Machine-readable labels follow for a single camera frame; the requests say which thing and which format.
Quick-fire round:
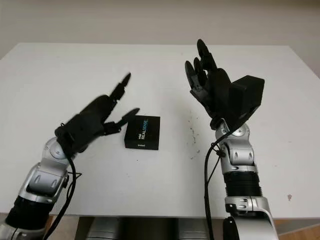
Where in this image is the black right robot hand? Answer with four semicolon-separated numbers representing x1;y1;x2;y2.
184;39;232;130

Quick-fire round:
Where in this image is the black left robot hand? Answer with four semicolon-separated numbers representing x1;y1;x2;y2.
54;72;141;141

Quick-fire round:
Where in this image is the black printed box lid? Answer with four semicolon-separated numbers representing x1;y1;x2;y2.
124;114;161;151

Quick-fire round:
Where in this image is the grey robot torso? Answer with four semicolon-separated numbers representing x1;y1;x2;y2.
84;217;213;240

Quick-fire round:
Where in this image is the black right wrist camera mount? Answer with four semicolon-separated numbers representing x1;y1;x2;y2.
228;74;265;131

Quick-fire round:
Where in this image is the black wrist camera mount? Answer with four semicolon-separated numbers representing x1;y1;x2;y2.
58;128;102;154
228;74;265;131

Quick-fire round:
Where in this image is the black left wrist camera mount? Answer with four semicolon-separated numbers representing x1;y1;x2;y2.
58;128;102;154

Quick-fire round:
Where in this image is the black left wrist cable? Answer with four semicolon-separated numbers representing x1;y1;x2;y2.
43;152;83;240

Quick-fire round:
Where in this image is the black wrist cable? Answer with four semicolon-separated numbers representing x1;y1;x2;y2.
204;129;231;240
43;152;83;240

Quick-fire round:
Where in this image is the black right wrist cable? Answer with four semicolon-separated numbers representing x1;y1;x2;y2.
204;129;231;240

